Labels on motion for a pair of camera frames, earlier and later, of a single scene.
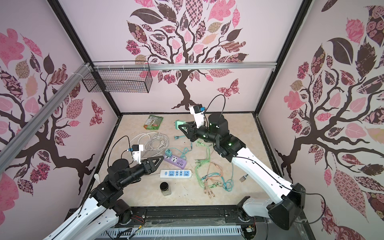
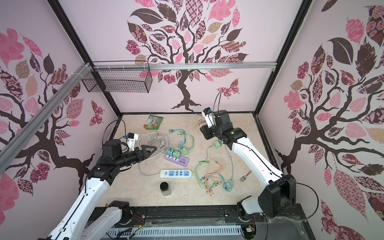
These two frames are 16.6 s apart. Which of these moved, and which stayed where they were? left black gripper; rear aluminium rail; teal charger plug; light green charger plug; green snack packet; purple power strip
Moved: light green charger plug; left black gripper
Stayed: green snack packet; teal charger plug; rear aluminium rail; purple power strip
